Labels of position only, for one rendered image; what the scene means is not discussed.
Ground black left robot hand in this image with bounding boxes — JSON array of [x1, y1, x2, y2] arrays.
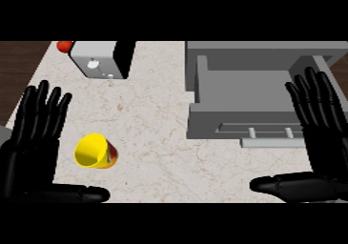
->
[[0, 79, 112, 204]]

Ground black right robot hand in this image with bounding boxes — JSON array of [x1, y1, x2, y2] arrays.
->
[[248, 66, 348, 204]]

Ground yellow cup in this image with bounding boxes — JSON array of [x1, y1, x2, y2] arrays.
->
[[73, 132, 121, 170]]

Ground grey open drawer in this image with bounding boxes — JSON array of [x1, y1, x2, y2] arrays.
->
[[187, 54, 348, 140]]

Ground grey cabinet body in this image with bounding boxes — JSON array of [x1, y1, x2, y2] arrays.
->
[[186, 40, 348, 96]]

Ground white and black appliance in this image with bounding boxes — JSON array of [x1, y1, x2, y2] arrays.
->
[[69, 40, 137, 80]]

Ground red round fruit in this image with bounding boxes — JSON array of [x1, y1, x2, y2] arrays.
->
[[56, 40, 75, 54]]

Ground pale grey drawer handle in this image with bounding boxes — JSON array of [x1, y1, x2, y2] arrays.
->
[[241, 127, 306, 149]]

